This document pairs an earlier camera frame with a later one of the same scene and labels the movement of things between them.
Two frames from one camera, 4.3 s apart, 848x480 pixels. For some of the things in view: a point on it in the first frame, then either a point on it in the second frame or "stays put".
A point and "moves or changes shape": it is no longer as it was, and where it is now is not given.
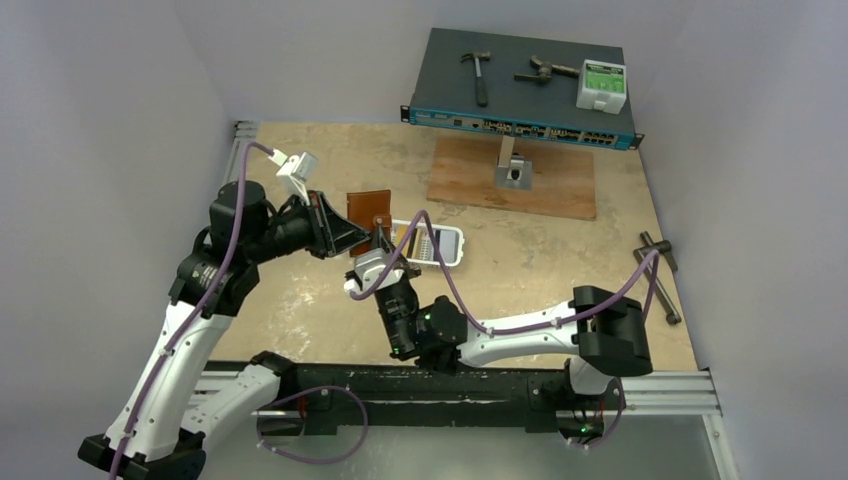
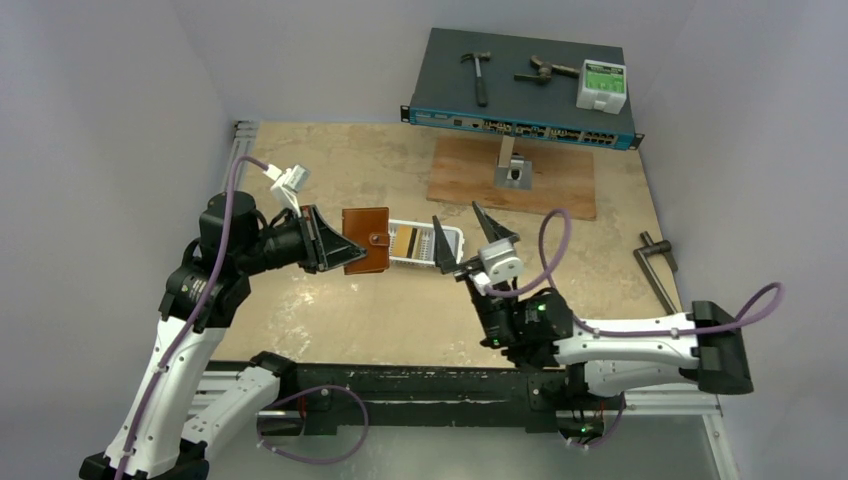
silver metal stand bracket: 512,171 stays put
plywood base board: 462,172 stays put
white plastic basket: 422,246 stays put
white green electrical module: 603,86 stays put
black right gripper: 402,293 -> 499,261
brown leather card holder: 367,209 moves or changes shape
